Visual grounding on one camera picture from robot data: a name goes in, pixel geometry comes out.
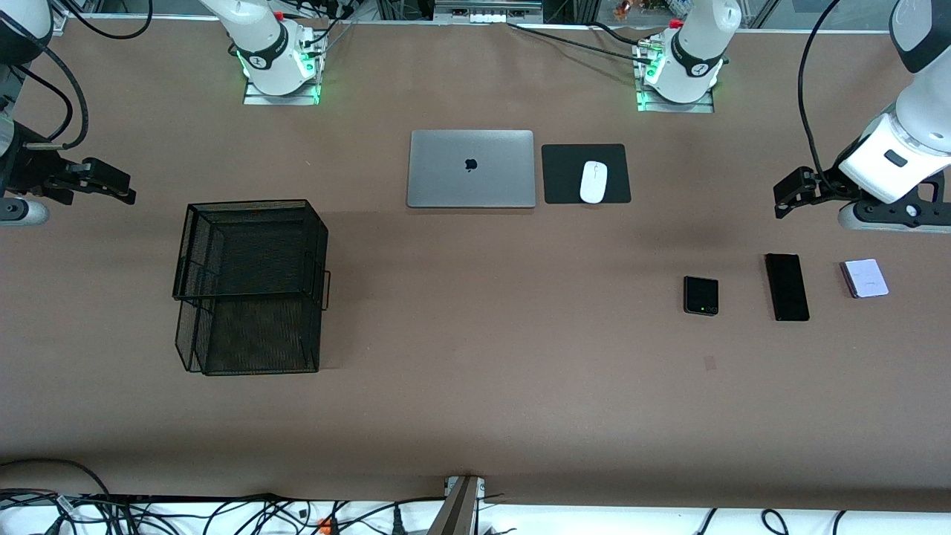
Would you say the silver closed laptop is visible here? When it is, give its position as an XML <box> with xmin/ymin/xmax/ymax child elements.
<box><xmin>406</xmin><ymin>130</ymin><xmax>536</xmax><ymax>209</ymax></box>

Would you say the grey metal table bracket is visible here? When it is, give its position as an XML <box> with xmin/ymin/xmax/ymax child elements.
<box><xmin>427</xmin><ymin>476</ymin><xmax>487</xmax><ymax>535</ymax></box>

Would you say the long black smartphone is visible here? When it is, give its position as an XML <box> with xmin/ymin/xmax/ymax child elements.
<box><xmin>765</xmin><ymin>253</ymin><xmax>811</xmax><ymax>322</ymax></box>

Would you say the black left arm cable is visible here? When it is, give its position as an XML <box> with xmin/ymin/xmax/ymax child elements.
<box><xmin>797</xmin><ymin>0</ymin><xmax>848</xmax><ymax>183</ymax></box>

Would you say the small black flip phone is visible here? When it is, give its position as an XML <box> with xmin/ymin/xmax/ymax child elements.
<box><xmin>684</xmin><ymin>276</ymin><xmax>720</xmax><ymax>317</ymax></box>

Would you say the white socket power strip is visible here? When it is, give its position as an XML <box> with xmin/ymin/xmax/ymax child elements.
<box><xmin>433</xmin><ymin>0</ymin><xmax>545</xmax><ymax>25</ymax></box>

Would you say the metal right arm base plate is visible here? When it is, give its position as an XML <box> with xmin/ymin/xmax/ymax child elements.
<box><xmin>244</xmin><ymin>33</ymin><xmax>322</xmax><ymax>106</ymax></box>

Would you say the white computer mouse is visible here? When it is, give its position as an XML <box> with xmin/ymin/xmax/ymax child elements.
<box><xmin>580</xmin><ymin>160</ymin><xmax>608</xmax><ymax>204</ymax></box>

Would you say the black cable across table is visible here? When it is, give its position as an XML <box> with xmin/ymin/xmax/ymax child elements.
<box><xmin>507</xmin><ymin>22</ymin><xmax>649</xmax><ymax>63</ymax></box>

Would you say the long black power strip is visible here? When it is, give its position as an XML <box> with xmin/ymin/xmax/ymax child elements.
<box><xmin>89</xmin><ymin>492</ymin><xmax>276</xmax><ymax>506</ymax></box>

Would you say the black mouse pad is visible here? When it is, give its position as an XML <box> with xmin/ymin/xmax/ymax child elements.
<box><xmin>541</xmin><ymin>143</ymin><xmax>632</xmax><ymax>205</ymax></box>

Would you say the black mesh two-tier organizer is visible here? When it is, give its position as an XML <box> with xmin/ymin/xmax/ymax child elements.
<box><xmin>172</xmin><ymin>198</ymin><xmax>331</xmax><ymax>376</ymax></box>

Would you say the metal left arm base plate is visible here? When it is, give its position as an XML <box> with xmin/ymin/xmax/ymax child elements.
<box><xmin>637</xmin><ymin>41</ymin><xmax>715</xmax><ymax>114</ymax></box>

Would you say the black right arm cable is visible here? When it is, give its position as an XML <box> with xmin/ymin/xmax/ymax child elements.
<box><xmin>0</xmin><ymin>45</ymin><xmax>90</xmax><ymax>151</ymax></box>

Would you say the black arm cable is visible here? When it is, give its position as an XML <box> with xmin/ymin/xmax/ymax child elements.
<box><xmin>797</xmin><ymin>0</ymin><xmax>848</xmax><ymax>183</ymax></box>
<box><xmin>0</xmin><ymin>45</ymin><xmax>90</xmax><ymax>151</ymax></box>

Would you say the lavender flip phone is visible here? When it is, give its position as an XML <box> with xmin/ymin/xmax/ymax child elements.
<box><xmin>840</xmin><ymin>259</ymin><xmax>890</xmax><ymax>299</ymax></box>

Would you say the looped dark floor cable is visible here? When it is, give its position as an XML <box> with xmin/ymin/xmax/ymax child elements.
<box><xmin>0</xmin><ymin>457</ymin><xmax>112</xmax><ymax>500</ymax></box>

